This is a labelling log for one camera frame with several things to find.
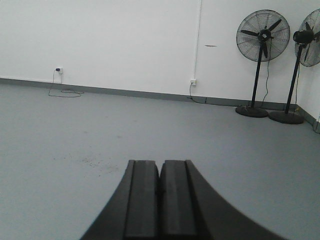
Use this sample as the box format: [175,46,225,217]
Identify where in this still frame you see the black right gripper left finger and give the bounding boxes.
[82,160,159,240]

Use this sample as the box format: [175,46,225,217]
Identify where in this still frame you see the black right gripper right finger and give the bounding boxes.
[159,160,282,240]

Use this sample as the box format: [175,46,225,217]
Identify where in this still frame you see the black cable on floor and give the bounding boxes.
[48,69,82,98]

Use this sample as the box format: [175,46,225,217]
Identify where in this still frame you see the white wall socket with plug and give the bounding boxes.
[55,67,63,75]

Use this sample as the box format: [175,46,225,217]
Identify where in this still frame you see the white wall cable conduit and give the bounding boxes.
[193,0,203,80]

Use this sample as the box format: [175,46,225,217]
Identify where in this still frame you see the black pedestal fan left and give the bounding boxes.
[235,9,291,118]

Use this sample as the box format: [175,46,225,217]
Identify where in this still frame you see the black pedestal fan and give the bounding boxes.
[235,9,291,118]
[268,9,320,125]

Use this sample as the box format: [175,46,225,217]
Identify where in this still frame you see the black pedestal fan right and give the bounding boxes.
[268,9,320,125]

